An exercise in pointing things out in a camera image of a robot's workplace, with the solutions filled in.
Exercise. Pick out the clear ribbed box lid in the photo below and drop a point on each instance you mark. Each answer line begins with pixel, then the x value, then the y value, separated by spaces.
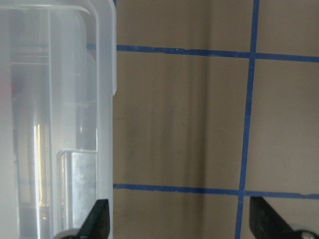
pixel 57 82

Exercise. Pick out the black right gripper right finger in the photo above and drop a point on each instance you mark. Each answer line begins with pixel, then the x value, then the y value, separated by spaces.
pixel 266 223

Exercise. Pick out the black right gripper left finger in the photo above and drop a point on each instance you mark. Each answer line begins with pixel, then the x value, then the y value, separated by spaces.
pixel 97 224

